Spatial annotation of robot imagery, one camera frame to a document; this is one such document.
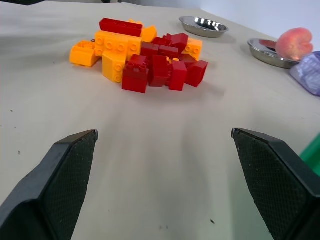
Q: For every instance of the green object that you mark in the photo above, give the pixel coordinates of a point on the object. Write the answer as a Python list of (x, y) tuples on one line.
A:
[(312, 153)]

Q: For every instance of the purple plastic bag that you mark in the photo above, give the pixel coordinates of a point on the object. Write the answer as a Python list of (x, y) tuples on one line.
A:
[(308, 75)]

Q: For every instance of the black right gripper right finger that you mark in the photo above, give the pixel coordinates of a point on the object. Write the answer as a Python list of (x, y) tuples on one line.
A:
[(282, 190)]

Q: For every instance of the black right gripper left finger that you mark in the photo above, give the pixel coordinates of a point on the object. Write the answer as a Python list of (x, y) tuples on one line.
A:
[(37, 200)]

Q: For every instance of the pink peach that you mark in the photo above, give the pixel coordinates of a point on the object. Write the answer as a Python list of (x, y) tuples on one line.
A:
[(295, 43)]

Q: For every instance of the red plastic building brick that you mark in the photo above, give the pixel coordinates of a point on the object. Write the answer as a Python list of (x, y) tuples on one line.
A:
[(120, 26)]

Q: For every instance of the empty steel bowl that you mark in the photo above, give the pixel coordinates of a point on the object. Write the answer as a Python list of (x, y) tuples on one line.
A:
[(202, 28)]

